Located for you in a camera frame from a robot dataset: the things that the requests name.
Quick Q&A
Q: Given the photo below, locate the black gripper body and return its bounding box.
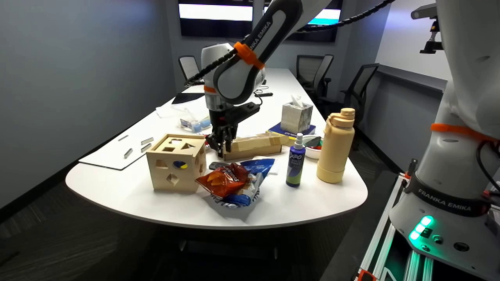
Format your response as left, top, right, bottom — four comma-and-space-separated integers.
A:
206, 100, 262, 140

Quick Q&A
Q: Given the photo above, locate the clear container with coloured blocks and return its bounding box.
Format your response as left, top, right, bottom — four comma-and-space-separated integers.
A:
177, 112, 212, 134

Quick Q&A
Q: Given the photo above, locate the red chips bag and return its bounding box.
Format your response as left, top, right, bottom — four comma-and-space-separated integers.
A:
195, 162, 251, 201

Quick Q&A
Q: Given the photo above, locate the wooden shape sorter box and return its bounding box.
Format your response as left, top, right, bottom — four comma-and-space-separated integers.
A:
145, 132, 209, 195

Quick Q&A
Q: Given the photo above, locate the black laptop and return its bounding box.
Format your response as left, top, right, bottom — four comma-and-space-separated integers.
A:
170, 90, 207, 106

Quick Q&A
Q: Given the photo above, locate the blue book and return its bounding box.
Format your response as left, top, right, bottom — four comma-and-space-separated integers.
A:
266, 121, 316, 139

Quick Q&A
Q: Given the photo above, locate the clear plastic bag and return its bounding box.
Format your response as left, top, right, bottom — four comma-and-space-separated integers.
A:
201, 170, 268, 223

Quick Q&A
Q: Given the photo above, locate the black office chair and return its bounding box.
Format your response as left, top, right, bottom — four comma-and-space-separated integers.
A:
176, 54, 202, 85
338, 62, 379, 128
293, 53, 335, 100

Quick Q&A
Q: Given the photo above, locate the patterned tissue box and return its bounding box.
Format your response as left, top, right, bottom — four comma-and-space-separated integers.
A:
279, 98, 313, 134

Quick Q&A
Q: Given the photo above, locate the blue spray bottle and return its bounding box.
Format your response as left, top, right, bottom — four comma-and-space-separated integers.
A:
284, 131, 307, 189

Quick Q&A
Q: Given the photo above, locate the white bowl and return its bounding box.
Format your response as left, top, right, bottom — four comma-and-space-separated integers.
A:
302, 134, 324, 160

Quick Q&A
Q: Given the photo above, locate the white paper sheet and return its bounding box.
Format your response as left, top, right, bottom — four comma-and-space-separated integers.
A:
76, 106, 181, 171

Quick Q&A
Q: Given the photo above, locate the tan water bottle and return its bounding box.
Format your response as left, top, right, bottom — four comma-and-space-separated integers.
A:
315, 106, 357, 184

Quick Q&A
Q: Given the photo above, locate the white robot stand frame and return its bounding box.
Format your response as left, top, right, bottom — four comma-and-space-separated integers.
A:
356, 157, 434, 281

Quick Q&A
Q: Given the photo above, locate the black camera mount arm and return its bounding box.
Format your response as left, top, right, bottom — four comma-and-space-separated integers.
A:
418, 18, 445, 56

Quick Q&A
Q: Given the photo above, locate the black camera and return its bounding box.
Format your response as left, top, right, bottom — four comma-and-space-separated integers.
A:
409, 3, 438, 21

